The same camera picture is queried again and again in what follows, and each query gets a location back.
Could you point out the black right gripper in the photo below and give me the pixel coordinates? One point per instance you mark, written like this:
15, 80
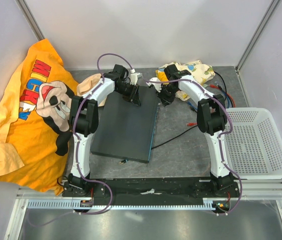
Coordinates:
165, 100

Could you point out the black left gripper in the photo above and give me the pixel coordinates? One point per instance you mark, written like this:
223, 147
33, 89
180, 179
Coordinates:
133, 96

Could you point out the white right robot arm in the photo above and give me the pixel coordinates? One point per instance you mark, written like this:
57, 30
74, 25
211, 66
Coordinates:
211, 117

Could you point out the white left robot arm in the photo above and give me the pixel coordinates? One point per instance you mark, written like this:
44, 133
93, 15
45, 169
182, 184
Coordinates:
84, 113

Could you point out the patterned white yellow cloth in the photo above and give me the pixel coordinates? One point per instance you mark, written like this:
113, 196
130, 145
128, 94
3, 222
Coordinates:
201, 71

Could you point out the beige bucket hat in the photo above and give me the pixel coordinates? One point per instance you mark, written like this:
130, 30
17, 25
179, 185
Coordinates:
93, 85

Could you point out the white perforated plastic basket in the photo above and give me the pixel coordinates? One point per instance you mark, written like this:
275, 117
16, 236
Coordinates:
254, 147

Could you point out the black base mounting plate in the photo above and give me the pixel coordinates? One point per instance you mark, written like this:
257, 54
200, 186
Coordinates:
193, 187

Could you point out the orange Mickey t-shirt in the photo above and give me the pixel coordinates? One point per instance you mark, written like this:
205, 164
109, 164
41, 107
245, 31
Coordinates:
34, 121

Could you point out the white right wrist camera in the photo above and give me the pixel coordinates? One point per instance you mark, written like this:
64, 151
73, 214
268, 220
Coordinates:
156, 83

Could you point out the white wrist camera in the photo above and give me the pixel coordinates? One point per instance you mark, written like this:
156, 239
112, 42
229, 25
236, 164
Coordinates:
156, 83
135, 76

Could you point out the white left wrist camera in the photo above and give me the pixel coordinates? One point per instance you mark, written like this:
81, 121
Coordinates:
135, 76

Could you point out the dark grey network switch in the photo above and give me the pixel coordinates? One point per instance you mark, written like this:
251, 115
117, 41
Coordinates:
125, 130

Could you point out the slotted grey cable duct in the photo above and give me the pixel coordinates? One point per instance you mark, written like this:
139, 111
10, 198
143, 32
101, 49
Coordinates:
79, 204

